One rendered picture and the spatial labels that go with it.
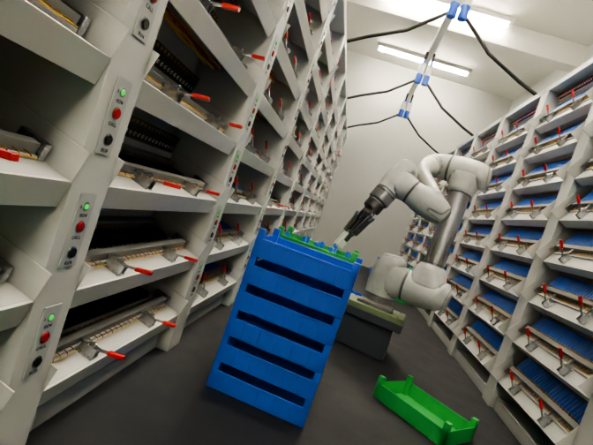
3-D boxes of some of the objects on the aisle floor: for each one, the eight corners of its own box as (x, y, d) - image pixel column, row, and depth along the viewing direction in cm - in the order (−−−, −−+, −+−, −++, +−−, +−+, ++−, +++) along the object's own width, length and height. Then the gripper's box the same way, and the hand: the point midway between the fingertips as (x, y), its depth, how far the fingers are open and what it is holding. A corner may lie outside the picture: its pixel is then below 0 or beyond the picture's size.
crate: (471, 441, 146) (479, 419, 146) (440, 448, 134) (449, 425, 133) (403, 393, 170) (410, 374, 169) (371, 395, 157) (379, 374, 156)
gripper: (392, 211, 163) (350, 257, 161) (373, 206, 176) (335, 248, 174) (379, 197, 160) (338, 244, 158) (363, 193, 174) (324, 237, 172)
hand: (342, 239), depth 166 cm, fingers closed, pressing on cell
